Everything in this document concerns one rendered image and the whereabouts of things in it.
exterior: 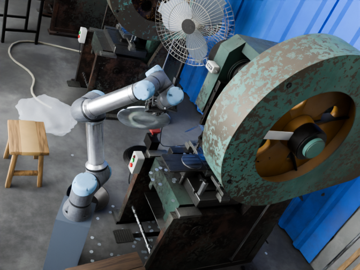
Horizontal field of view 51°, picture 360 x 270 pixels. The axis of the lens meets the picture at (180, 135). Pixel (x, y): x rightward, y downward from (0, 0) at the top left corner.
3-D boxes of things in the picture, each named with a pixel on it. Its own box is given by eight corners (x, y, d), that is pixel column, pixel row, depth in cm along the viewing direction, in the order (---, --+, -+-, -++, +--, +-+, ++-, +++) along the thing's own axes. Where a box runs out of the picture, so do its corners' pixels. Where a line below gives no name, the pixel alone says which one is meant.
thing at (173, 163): (162, 188, 209) (170, 170, 202) (153, 170, 219) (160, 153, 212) (199, 186, 222) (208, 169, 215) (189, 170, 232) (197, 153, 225)
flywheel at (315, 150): (323, 204, 195) (211, 213, 157) (300, 177, 209) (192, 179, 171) (419, 87, 158) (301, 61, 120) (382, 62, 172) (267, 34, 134)
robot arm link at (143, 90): (55, 110, 170) (143, 76, 147) (69, 102, 179) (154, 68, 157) (68, 133, 173) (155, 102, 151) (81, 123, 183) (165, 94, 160)
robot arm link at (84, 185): (64, 199, 192) (68, 180, 185) (79, 185, 203) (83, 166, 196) (83, 210, 190) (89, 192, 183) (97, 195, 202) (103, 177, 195)
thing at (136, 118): (106, 115, 204) (106, 114, 204) (142, 133, 225) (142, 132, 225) (145, 102, 187) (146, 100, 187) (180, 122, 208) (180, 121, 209)
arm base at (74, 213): (59, 217, 194) (62, 204, 189) (66, 197, 206) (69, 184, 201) (87, 224, 197) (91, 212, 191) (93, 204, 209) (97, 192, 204)
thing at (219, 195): (219, 202, 208) (227, 189, 202) (207, 181, 219) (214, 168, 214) (228, 202, 211) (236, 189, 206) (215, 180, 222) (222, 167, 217)
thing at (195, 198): (195, 208, 207) (200, 200, 204) (166, 154, 237) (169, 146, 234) (238, 204, 222) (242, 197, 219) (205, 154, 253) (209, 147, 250)
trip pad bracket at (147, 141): (142, 164, 241) (152, 141, 231) (138, 154, 247) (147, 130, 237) (151, 164, 244) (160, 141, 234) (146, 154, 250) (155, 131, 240)
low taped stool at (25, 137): (2, 155, 277) (7, 118, 259) (37, 156, 289) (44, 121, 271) (4, 189, 253) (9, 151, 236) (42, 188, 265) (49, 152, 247)
